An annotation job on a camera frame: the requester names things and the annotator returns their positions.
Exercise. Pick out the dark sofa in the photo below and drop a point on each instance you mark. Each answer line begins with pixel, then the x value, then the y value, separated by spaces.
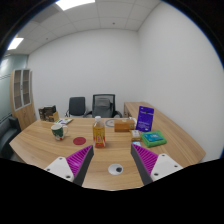
pixel 7 133

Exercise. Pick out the yellow drink bottle white cap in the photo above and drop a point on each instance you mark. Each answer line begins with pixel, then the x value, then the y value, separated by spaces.
pixel 99 133

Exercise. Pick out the small tan packet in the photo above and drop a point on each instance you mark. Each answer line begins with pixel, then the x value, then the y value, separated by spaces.
pixel 135 134

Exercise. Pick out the wooden shelf cabinet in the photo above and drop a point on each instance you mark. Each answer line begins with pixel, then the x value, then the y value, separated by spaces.
pixel 23 100

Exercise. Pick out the small rectangular ceiling light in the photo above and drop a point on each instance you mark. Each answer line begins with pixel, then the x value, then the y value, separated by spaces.
pixel 15 43

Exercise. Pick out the green and white mug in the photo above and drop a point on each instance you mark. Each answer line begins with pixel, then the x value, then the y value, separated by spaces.
pixel 57 132

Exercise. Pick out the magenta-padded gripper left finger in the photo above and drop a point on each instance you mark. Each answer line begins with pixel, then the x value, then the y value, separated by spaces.
pixel 76 160

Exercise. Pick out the large rectangular ceiling light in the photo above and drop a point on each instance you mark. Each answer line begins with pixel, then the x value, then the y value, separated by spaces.
pixel 73 3

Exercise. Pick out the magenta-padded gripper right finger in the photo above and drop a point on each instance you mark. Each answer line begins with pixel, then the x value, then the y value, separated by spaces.
pixel 148 160

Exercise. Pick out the white round table grommet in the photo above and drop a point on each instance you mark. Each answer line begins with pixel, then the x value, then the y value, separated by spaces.
pixel 113 168

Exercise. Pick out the green pouch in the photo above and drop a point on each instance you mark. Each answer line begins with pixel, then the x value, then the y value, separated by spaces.
pixel 153 138

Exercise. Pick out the black office chair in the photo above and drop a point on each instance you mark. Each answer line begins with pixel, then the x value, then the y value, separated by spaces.
pixel 77 106

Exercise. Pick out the wooden tissue box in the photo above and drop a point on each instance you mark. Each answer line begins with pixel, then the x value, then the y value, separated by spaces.
pixel 124 125

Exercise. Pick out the white and green leaflet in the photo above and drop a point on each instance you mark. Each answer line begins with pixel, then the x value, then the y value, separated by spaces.
pixel 64 121

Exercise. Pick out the wooden side desk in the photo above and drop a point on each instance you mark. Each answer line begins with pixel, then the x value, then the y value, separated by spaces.
pixel 131 107

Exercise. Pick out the round grey disc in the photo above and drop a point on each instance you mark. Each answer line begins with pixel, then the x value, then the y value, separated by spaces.
pixel 109 123

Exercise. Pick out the purple standing package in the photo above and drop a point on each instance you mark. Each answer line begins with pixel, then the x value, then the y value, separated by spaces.
pixel 145 118

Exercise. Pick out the small blue packet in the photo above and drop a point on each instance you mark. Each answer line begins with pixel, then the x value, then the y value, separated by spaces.
pixel 136 143

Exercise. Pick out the grey mesh office chair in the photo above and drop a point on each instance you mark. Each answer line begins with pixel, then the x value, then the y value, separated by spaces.
pixel 103 106

